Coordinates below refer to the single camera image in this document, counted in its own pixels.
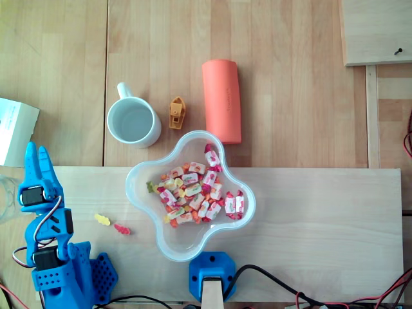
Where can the white ceramic mug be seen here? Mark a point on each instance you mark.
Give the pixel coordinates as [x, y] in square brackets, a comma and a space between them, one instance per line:
[132, 119]

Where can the blue post mount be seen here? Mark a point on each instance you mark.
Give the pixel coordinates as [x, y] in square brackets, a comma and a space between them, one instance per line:
[212, 267]

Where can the red gummy candy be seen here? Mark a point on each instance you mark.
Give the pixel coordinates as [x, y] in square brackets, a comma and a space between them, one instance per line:
[122, 229]

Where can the light wooden board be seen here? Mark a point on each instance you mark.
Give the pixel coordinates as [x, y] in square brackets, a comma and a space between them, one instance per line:
[322, 225]

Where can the wooden camera post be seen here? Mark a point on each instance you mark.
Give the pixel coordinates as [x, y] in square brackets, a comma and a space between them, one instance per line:
[211, 294]

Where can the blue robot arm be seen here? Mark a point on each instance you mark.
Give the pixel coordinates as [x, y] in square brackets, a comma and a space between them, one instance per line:
[74, 273]

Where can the orange oblong case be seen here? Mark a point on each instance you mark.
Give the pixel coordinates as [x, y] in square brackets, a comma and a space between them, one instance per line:
[222, 99]

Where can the yellow gummy candy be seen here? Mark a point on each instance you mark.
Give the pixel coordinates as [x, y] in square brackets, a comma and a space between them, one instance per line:
[102, 219]

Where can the clear plastic candy bowl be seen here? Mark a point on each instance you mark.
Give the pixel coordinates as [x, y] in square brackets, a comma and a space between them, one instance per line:
[180, 241]

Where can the green gummy candy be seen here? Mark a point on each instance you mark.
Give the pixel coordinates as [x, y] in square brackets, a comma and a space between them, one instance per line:
[150, 187]

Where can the small wooden board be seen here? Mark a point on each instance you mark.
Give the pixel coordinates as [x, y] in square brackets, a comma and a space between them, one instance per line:
[376, 29]

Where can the white cardboard box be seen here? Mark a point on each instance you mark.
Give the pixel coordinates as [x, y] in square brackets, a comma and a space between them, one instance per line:
[13, 132]

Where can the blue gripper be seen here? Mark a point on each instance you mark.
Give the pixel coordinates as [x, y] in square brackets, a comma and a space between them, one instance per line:
[32, 195]

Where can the orange toy boat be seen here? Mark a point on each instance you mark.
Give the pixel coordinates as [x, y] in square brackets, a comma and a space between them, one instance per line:
[177, 112]

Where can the black screw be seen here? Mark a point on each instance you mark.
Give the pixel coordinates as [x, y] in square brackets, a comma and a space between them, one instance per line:
[398, 51]

